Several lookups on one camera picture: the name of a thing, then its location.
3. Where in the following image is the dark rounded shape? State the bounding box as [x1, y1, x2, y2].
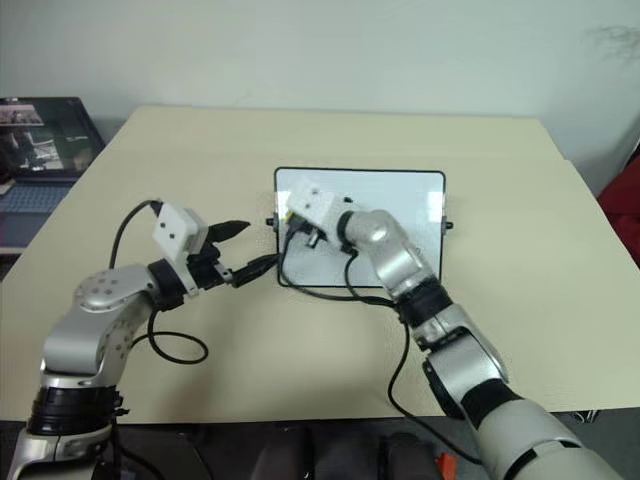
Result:
[379, 430, 437, 480]

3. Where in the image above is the black-framed small whiteboard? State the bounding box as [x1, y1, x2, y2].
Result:
[273, 166, 448, 289]

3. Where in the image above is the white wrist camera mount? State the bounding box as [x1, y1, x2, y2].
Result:
[286, 180, 351, 240]
[152, 201, 208, 292]

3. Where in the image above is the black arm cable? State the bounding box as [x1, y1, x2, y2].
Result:
[110, 199, 210, 362]
[277, 227, 484, 466]

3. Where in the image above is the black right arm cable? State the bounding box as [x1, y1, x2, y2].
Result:
[277, 227, 484, 466]

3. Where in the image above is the open laptop computer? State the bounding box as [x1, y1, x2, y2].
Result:
[0, 96, 107, 257]

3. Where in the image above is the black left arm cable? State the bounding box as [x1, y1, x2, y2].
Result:
[110, 199, 210, 362]

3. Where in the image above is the red fabric object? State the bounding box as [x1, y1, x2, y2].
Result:
[596, 154, 640, 247]

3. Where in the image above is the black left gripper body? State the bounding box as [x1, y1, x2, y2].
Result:
[186, 241, 235, 292]

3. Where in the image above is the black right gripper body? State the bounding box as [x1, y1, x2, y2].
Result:
[288, 215, 330, 252]

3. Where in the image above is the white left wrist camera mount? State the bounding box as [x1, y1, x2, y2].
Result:
[152, 201, 208, 292]

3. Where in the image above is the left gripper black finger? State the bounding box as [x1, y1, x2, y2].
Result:
[208, 219, 251, 245]
[231, 253, 278, 290]

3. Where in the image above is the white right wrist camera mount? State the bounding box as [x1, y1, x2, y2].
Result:
[286, 180, 351, 240]

